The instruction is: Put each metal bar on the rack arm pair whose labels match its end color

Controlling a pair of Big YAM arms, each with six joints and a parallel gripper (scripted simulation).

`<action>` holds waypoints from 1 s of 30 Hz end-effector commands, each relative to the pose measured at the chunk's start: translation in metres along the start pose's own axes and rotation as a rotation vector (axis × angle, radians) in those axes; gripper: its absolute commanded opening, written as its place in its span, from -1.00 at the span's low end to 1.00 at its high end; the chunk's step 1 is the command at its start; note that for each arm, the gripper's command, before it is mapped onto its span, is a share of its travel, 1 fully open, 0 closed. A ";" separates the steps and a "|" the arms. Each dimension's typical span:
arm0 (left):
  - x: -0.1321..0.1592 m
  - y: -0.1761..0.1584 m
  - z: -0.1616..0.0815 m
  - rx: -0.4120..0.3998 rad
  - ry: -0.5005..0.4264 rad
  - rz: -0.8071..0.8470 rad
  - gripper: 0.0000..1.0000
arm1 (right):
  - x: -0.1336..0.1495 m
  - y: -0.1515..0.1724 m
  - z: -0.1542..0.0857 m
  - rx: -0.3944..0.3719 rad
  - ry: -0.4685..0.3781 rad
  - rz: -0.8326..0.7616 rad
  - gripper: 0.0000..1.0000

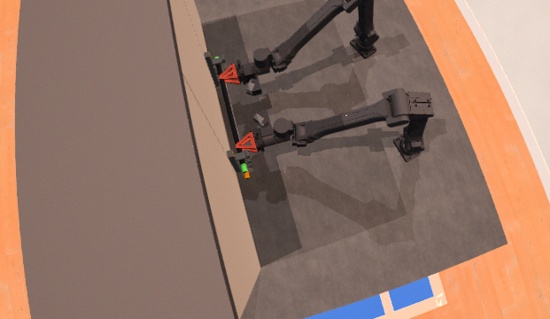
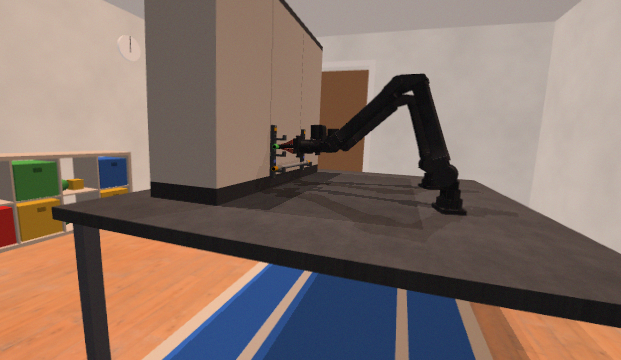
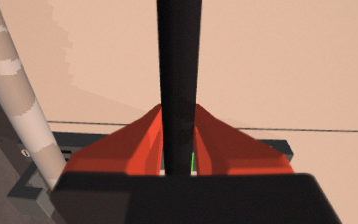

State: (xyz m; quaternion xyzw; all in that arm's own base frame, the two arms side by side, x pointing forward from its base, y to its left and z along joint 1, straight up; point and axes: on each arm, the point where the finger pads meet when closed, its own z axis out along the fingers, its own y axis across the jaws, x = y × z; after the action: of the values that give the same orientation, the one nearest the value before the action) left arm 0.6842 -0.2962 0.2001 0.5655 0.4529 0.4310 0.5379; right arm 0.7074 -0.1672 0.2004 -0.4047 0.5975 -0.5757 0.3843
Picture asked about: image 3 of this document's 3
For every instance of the grey metal bar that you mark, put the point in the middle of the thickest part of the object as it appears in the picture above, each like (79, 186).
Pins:
(23, 110)

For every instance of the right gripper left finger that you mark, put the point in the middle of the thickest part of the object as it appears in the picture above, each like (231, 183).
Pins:
(125, 150)

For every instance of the black metal bar with green ends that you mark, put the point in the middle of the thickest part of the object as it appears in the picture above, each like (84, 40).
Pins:
(179, 27)

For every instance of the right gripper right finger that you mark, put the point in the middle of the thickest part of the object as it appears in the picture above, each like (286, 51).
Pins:
(232, 151)

